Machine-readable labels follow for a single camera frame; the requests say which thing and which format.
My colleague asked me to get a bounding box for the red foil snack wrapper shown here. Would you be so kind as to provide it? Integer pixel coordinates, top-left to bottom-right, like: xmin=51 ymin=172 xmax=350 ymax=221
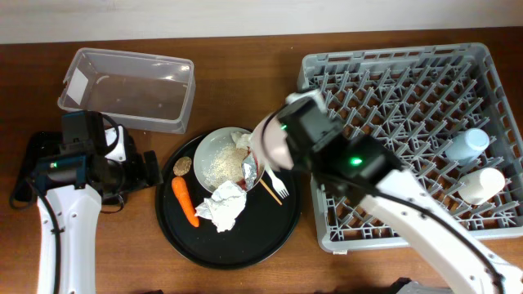
xmin=241 ymin=152 xmax=264 ymax=191

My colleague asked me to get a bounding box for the brown round cookie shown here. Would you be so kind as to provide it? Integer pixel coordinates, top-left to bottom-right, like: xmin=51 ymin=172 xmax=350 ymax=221
xmin=172 ymin=156 xmax=192 ymax=176

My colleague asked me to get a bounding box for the black rectangular tray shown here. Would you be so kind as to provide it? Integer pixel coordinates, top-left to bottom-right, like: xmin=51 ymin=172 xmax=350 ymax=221
xmin=10 ymin=127 xmax=137 ymax=205

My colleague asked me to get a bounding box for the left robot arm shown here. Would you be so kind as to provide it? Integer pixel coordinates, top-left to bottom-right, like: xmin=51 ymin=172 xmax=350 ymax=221
xmin=25 ymin=110 xmax=163 ymax=293

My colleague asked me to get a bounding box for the round black tray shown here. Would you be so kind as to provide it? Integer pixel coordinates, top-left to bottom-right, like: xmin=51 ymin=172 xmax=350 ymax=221
xmin=155 ymin=134 xmax=302 ymax=270

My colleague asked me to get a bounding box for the white cup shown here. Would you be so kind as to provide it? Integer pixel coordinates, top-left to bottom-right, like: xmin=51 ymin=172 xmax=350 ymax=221
xmin=458 ymin=167 xmax=505 ymax=205

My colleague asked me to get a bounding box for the white tissue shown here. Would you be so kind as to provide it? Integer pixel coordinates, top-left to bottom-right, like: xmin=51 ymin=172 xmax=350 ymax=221
xmin=230 ymin=131 xmax=252 ymax=150

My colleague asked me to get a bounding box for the clear plastic bin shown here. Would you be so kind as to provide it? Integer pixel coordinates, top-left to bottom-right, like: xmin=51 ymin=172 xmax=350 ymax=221
xmin=57 ymin=47 xmax=196 ymax=134

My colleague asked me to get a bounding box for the orange carrot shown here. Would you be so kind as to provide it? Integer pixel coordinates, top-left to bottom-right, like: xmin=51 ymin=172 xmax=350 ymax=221
xmin=172 ymin=176 xmax=199 ymax=228

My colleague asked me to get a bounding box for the grey dishwasher rack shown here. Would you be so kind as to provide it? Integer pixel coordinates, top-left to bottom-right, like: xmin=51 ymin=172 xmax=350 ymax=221
xmin=297 ymin=43 xmax=522 ymax=239

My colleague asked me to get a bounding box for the white paper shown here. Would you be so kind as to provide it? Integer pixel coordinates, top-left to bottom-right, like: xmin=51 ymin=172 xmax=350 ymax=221
xmin=195 ymin=180 xmax=247 ymax=233

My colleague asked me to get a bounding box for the grey plate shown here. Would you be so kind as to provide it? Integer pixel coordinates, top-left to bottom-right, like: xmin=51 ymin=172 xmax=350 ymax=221
xmin=193 ymin=127 xmax=252 ymax=193

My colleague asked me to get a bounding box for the light blue cup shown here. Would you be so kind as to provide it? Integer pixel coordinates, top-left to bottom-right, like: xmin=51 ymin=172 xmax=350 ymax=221
xmin=445 ymin=128 xmax=489 ymax=165

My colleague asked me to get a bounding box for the white plastic fork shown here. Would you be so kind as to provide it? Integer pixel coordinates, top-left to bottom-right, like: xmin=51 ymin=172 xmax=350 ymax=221
xmin=265 ymin=166 xmax=289 ymax=198

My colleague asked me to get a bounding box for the pink bowl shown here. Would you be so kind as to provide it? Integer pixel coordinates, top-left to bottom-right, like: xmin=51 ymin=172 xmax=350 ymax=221
xmin=250 ymin=115 xmax=294 ymax=171

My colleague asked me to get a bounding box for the wooden chopstick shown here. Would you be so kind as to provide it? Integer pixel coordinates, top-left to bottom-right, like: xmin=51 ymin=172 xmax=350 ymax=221
xmin=259 ymin=179 xmax=283 ymax=206

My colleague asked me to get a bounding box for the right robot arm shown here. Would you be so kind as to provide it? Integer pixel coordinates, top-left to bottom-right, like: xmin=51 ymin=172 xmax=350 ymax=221
xmin=273 ymin=91 xmax=522 ymax=293

